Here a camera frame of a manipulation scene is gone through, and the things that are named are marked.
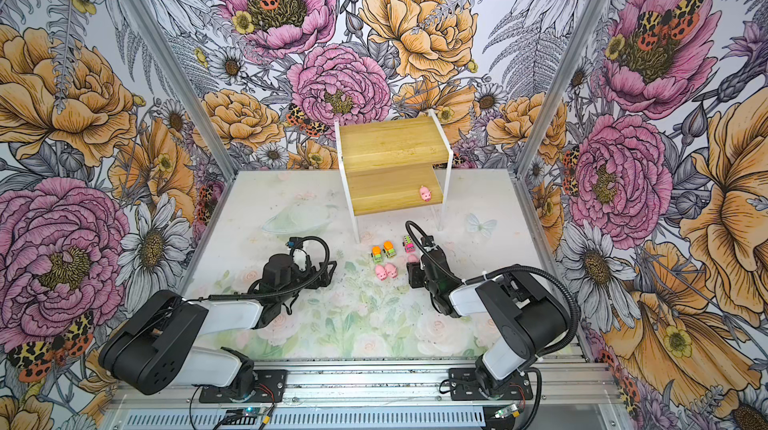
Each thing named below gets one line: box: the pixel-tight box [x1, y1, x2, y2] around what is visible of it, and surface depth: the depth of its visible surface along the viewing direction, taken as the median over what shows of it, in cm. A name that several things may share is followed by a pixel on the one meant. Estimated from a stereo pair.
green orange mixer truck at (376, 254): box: [370, 245, 383, 264], surface depth 98 cm
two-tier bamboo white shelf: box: [334, 110, 454, 244], surface depth 86 cm
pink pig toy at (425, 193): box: [419, 186, 432, 202], surface depth 93 cm
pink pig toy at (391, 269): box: [385, 262, 398, 278], surface depth 95 cm
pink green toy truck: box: [402, 235, 416, 254], surface depth 101 cm
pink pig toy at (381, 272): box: [375, 265, 388, 281], surface depth 94 cm
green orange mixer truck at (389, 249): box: [382, 240, 397, 259], surface depth 99 cm
